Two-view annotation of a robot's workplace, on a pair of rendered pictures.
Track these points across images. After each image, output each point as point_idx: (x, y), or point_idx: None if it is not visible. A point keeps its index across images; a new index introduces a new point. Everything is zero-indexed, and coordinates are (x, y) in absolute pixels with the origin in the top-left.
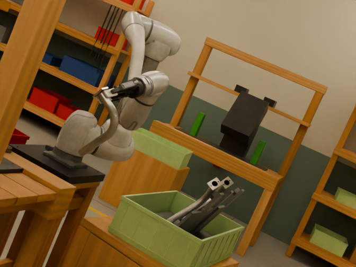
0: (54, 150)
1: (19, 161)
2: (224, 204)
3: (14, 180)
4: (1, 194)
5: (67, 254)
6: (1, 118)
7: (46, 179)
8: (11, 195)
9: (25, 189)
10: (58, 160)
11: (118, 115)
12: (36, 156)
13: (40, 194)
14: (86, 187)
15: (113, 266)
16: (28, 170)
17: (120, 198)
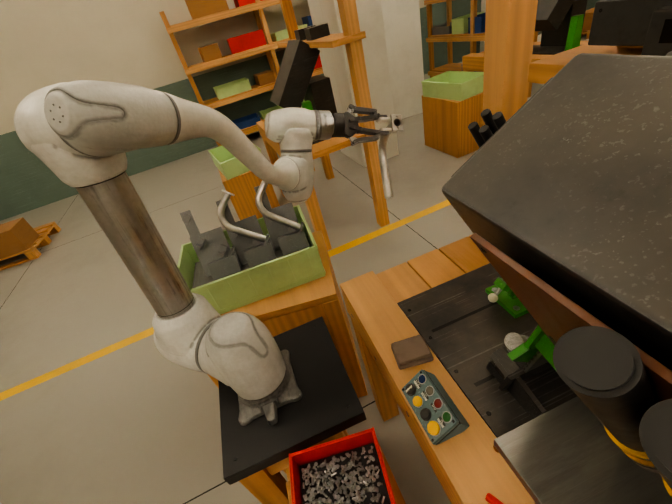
0: (286, 381)
1: (392, 321)
2: (199, 233)
3: (423, 281)
4: (455, 247)
5: (345, 323)
6: None
7: (378, 284)
8: (444, 248)
9: (418, 265)
10: (292, 370)
11: (188, 289)
12: (329, 376)
13: (402, 263)
14: None
15: (333, 276)
16: (392, 299)
17: (317, 248)
